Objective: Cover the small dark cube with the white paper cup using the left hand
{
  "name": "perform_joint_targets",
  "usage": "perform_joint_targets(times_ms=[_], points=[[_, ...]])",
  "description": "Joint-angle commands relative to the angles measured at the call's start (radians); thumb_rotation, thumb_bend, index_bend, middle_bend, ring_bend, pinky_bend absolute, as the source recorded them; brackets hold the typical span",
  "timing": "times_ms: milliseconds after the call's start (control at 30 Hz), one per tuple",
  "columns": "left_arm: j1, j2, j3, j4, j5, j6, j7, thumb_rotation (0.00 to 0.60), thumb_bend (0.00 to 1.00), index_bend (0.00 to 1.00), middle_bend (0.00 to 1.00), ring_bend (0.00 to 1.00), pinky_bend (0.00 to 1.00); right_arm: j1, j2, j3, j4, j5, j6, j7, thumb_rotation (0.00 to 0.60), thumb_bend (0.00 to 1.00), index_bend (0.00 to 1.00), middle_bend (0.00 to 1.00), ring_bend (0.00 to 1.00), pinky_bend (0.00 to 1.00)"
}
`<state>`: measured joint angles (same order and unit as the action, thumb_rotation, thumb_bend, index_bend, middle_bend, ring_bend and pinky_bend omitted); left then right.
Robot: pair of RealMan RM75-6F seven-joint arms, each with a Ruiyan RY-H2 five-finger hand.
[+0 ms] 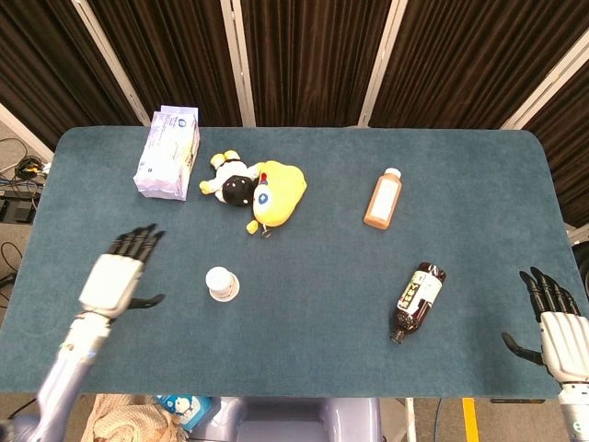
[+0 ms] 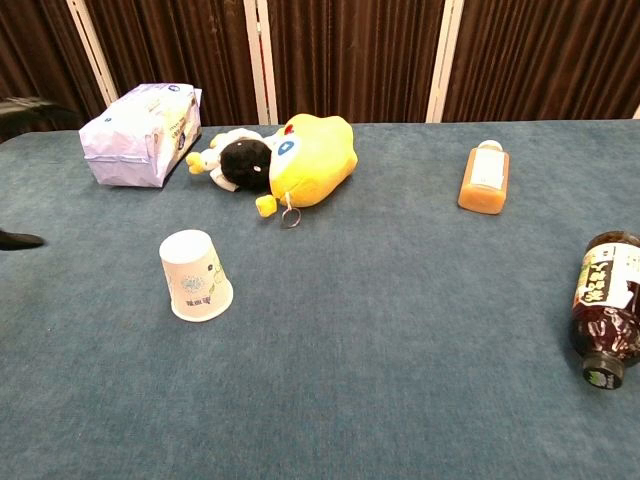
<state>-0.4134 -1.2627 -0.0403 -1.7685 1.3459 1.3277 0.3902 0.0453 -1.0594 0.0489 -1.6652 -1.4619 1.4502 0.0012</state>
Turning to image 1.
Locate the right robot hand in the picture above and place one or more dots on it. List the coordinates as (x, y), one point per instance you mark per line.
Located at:
(563, 343)

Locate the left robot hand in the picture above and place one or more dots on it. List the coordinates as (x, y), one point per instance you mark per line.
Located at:
(110, 285)

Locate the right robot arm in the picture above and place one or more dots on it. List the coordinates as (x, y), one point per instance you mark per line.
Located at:
(575, 414)

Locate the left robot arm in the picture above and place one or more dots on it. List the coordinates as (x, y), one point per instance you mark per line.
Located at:
(60, 387)

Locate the white floral paper cup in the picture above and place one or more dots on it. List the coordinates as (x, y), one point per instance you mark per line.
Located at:
(222, 284)

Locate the beige knit cloth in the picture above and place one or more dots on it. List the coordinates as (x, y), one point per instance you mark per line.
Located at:
(124, 421)

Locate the purple tissue pack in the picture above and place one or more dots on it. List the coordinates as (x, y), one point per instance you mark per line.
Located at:
(168, 161)

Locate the blue wipes packet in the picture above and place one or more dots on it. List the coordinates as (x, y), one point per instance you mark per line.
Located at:
(184, 409)

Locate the dark tea bottle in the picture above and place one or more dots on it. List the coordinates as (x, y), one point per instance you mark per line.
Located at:
(418, 301)

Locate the white table leg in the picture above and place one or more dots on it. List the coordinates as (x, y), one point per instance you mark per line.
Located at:
(409, 419)

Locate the yellow plush toy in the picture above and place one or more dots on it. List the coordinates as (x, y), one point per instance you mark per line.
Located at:
(276, 193)

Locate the blue table cloth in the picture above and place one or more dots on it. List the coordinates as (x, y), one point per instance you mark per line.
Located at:
(313, 322)

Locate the lavender robot torso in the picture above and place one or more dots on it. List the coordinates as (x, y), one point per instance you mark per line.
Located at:
(285, 416)

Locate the orange juice bottle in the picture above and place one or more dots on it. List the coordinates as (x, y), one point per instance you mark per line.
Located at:
(383, 200)

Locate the dark brown curtain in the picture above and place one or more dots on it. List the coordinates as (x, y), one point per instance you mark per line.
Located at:
(313, 55)

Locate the white frame post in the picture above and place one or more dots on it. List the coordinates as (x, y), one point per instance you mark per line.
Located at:
(237, 60)
(110, 60)
(23, 129)
(382, 60)
(547, 78)

